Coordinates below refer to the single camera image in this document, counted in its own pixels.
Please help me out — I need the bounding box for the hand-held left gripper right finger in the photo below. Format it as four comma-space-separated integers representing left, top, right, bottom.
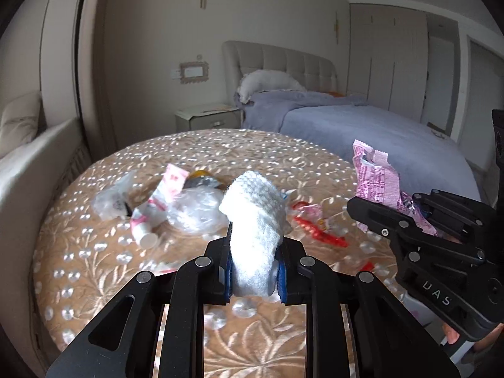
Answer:
276, 238, 461, 378

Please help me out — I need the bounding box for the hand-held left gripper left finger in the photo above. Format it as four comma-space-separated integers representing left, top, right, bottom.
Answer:
46, 222, 233, 378

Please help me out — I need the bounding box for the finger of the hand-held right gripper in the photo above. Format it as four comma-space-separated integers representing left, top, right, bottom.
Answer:
411, 190, 493, 245
346, 196, 488, 266

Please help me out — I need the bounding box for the pink printed wrapper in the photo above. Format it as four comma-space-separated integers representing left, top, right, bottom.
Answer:
352, 140, 438, 237

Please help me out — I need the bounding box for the white paper towel wad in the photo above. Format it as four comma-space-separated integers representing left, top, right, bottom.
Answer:
218, 170, 287, 297

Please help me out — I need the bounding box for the person's right hand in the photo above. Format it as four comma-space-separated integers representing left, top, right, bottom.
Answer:
442, 321, 461, 344

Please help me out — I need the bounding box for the pale pink packet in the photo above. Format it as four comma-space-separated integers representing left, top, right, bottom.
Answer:
402, 295, 434, 325

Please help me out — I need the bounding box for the red wrapper strip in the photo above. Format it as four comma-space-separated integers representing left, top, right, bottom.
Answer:
295, 216, 350, 249

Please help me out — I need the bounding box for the red white candy wrapper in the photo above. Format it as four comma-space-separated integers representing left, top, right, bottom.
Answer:
290, 201, 329, 221

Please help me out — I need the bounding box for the yellow black small container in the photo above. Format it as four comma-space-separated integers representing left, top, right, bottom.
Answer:
185, 170, 222, 190

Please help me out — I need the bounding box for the pink white tube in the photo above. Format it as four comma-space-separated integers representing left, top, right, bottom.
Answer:
131, 163, 190, 249

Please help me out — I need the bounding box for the white door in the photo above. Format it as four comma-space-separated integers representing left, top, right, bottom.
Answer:
468, 35, 504, 170

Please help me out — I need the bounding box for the small clear plastic bag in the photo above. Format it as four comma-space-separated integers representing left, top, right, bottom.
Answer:
92, 171, 136, 221

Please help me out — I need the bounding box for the beige wardrobe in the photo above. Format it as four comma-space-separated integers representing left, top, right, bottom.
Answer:
346, 3, 430, 124

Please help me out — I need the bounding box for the white nightstand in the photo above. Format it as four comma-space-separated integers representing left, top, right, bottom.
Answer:
175, 104, 243, 132

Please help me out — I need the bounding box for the white pillow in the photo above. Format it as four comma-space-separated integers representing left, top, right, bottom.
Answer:
238, 70, 308, 103

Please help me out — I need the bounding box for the beige padded headboard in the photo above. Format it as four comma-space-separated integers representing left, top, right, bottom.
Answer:
222, 40, 339, 107

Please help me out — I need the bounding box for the white sofa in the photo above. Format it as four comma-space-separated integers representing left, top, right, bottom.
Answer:
0, 118, 86, 367

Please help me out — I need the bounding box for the beige cushion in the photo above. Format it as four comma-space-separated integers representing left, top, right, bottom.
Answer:
0, 90, 42, 158

